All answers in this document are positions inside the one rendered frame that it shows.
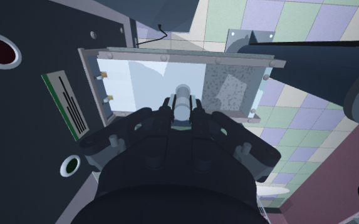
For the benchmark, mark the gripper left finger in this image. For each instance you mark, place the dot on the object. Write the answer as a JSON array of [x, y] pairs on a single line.
[[129, 124]]

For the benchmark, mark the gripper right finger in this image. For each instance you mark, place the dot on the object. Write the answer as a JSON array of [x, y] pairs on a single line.
[[229, 127]]

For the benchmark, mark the light grey cylinder knob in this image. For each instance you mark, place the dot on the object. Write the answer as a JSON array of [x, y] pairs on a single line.
[[183, 105]]

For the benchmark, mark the gold tipped peg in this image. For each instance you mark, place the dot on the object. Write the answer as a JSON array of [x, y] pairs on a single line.
[[102, 75], [109, 99]]

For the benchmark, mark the grey framed pale panel box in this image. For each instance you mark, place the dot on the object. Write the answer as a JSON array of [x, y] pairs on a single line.
[[148, 84]]

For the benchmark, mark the white label plate green edge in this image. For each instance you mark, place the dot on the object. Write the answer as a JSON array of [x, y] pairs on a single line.
[[64, 104]]

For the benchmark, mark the white oval disc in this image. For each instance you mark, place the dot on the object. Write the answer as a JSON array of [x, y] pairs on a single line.
[[272, 190]]

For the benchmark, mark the grey round screw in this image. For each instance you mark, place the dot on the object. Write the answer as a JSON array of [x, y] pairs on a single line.
[[93, 34], [121, 30]]

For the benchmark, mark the dark blue machine body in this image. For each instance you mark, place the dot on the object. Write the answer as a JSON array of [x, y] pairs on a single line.
[[17, 130]]

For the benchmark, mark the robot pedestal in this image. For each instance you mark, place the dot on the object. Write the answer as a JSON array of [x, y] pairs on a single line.
[[306, 71]]

